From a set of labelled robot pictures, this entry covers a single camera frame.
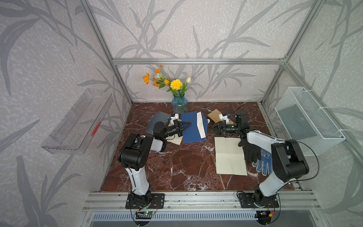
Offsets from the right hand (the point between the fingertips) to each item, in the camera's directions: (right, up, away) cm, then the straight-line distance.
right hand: (210, 128), depth 84 cm
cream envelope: (-21, -6, -3) cm, 22 cm away
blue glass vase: (-20, +16, +21) cm, 33 cm away
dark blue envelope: (-12, -3, -2) cm, 12 cm away
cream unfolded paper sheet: (+13, -19, +6) cm, 24 cm away
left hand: (-12, +2, -2) cm, 12 cm away
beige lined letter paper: (-6, +2, -1) cm, 7 cm away
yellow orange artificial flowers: (-21, +27, +4) cm, 34 cm away
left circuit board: (-34, -43, -12) cm, 56 cm away
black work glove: (+27, -16, +5) cm, 32 cm away
